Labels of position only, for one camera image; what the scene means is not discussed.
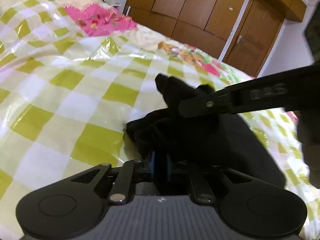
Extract checkered yellow bed cover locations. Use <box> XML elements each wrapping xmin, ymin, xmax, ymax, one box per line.
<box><xmin>1</xmin><ymin>0</ymin><xmax>319</xmax><ymax>239</ymax></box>

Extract black pants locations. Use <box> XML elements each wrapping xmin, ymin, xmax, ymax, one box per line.
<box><xmin>126</xmin><ymin>74</ymin><xmax>286</xmax><ymax>188</ymax></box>

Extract brown wooden wardrobe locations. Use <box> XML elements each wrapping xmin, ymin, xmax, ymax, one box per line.
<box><xmin>126</xmin><ymin>0</ymin><xmax>306</xmax><ymax>57</ymax></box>

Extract dark gloved right hand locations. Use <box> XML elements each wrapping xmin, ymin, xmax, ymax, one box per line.
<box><xmin>297</xmin><ymin>7</ymin><xmax>319</xmax><ymax>189</ymax></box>

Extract brown wooden door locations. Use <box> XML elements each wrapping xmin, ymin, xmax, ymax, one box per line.
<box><xmin>223</xmin><ymin>0</ymin><xmax>284</xmax><ymax>77</ymax></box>

